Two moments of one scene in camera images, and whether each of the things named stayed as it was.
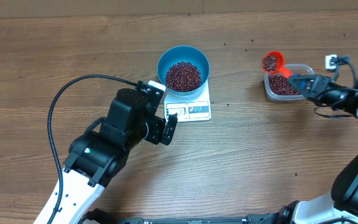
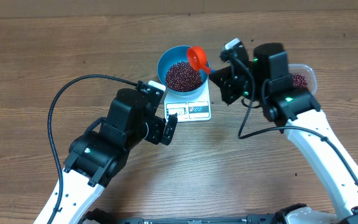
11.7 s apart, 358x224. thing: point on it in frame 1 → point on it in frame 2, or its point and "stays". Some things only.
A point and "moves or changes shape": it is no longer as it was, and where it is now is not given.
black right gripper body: x=337 y=99 → x=235 y=91
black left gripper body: x=155 y=129 stays
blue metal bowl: x=184 y=70 stays
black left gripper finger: x=172 y=121 stays
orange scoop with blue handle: x=273 y=61 moves or changes shape
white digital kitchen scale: x=194 y=107 stays
